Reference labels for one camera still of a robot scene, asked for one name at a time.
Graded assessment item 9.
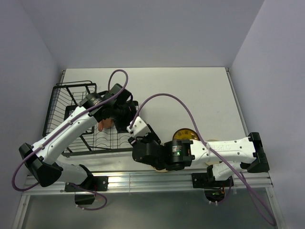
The orange floral mug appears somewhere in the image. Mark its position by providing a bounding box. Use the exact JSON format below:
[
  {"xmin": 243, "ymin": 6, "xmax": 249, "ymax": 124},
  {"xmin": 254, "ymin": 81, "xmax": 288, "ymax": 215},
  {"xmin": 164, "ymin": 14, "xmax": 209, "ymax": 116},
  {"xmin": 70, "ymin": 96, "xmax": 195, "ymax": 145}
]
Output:
[{"xmin": 98, "ymin": 118, "xmax": 113, "ymax": 132}]

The cream plate with flowers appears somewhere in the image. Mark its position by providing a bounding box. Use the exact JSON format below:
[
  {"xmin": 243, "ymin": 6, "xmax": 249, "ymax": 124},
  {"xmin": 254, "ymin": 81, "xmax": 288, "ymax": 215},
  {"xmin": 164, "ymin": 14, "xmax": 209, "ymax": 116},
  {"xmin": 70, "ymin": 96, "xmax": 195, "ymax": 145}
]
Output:
[{"xmin": 152, "ymin": 167, "xmax": 168, "ymax": 173}]

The yellow black patterned plate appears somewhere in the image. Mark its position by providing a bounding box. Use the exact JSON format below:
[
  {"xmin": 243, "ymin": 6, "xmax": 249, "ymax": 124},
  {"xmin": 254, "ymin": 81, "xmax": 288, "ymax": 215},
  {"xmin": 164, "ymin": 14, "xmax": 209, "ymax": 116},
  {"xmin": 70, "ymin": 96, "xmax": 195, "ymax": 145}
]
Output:
[{"xmin": 173, "ymin": 128, "xmax": 199, "ymax": 140}]

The cream plate with branch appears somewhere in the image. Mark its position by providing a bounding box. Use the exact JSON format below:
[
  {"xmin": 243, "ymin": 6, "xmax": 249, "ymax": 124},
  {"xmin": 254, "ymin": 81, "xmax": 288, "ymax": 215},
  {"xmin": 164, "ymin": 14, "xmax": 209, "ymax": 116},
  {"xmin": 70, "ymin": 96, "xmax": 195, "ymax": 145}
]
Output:
[{"xmin": 205, "ymin": 139, "xmax": 220, "ymax": 166}]

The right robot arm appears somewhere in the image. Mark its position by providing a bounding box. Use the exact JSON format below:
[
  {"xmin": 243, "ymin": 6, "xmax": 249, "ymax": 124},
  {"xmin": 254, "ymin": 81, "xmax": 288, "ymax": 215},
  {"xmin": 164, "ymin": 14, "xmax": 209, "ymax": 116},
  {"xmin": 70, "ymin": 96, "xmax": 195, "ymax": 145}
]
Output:
[{"xmin": 127, "ymin": 122, "xmax": 270, "ymax": 186}]

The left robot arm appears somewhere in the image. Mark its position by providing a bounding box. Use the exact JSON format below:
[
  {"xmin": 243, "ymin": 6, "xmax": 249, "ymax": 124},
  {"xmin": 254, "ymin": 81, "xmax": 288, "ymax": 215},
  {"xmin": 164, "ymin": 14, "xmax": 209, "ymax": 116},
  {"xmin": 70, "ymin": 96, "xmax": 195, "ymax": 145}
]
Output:
[{"xmin": 19, "ymin": 83, "xmax": 136, "ymax": 190}]

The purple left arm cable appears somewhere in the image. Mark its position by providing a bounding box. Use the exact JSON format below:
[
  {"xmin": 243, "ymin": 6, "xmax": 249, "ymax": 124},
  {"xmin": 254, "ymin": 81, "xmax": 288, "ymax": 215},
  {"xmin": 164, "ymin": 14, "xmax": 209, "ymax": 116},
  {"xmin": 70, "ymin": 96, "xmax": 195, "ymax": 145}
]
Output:
[{"xmin": 11, "ymin": 69, "xmax": 129, "ymax": 191}]

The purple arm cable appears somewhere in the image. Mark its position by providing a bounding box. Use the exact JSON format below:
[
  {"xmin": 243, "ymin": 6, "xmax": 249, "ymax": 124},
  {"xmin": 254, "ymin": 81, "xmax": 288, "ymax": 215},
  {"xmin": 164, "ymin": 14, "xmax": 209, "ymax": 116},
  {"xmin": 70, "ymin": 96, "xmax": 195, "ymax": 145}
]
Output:
[
  {"xmin": 130, "ymin": 93, "xmax": 278, "ymax": 227},
  {"xmin": 11, "ymin": 69, "xmax": 129, "ymax": 191}
]

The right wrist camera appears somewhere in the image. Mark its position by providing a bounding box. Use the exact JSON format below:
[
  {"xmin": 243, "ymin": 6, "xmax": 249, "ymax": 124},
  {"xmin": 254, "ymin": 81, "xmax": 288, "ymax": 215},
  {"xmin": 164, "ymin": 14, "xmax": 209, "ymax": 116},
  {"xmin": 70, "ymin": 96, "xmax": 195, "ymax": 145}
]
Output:
[{"xmin": 127, "ymin": 116, "xmax": 151, "ymax": 137}]

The black wire dish rack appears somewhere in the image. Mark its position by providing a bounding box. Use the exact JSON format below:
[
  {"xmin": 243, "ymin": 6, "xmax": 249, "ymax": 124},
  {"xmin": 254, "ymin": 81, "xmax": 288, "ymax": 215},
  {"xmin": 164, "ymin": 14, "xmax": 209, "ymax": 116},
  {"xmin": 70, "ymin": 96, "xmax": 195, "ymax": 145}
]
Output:
[{"xmin": 42, "ymin": 81, "xmax": 132, "ymax": 157}]

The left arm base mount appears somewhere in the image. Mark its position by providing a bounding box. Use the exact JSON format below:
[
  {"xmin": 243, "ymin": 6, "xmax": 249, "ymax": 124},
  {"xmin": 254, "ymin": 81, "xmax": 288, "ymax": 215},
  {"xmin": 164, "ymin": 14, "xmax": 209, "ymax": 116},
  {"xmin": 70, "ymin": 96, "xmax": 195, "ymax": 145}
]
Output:
[{"xmin": 64, "ymin": 175, "xmax": 109, "ymax": 206}]

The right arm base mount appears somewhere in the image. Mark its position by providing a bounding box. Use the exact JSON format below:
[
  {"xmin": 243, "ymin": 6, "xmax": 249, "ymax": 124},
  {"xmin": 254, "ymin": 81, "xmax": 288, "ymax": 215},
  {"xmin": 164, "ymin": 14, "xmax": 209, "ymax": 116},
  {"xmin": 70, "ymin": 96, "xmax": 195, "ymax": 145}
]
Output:
[{"xmin": 191, "ymin": 173, "xmax": 234, "ymax": 204}]

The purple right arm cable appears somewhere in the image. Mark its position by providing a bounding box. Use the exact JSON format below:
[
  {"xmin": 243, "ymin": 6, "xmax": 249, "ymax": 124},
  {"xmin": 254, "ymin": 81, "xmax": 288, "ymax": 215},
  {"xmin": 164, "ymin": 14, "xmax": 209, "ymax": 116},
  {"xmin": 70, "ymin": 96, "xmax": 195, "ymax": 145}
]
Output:
[{"xmin": 130, "ymin": 93, "xmax": 278, "ymax": 227}]

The aluminium table edge rail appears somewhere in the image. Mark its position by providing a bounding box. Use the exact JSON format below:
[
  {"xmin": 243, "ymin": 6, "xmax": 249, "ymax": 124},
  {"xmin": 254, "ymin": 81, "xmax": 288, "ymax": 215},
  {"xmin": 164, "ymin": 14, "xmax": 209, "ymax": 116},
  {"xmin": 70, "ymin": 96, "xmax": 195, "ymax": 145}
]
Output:
[{"xmin": 22, "ymin": 169, "xmax": 273, "ymax": 196}]

